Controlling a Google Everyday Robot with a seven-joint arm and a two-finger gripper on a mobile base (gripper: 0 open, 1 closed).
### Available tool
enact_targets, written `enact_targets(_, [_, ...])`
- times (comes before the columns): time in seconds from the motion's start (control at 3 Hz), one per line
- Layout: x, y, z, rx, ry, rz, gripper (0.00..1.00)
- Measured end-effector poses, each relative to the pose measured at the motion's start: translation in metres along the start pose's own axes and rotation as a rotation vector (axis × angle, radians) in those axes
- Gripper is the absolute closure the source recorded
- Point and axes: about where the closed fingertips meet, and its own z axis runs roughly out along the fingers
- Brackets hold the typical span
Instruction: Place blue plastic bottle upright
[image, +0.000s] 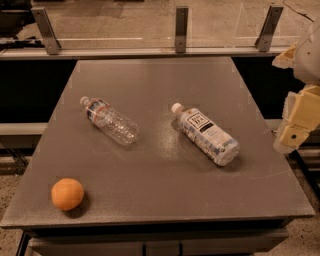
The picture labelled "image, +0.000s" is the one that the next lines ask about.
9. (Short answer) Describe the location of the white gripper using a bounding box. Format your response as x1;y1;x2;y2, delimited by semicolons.
272;19;320;154

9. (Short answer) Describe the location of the blue label plastic bottle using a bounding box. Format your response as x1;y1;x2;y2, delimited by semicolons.
171;103;240;166

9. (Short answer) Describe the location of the clear crushed plastic bottle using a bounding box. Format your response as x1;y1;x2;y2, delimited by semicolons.
80;96;139;146

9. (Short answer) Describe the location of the orange fruit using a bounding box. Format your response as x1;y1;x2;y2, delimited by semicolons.
51;178;84;211

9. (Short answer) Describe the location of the table base cabinet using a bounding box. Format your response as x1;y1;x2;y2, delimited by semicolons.
15;219;288;256

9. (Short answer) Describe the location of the metal rail beam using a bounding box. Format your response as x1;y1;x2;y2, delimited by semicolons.
0;46;286;60

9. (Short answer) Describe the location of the right metal bracket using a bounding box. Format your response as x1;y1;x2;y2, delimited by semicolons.
255;5;284;52

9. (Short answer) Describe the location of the metal bracket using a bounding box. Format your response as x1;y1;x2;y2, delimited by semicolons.
174;7;189;54
255;5;284;52
31;7;61;55

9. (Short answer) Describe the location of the middle metal bracket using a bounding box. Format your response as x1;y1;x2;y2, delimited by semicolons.
174;7;189;54

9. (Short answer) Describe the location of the left metal bracket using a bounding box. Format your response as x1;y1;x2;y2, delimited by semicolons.
31;7;61;55

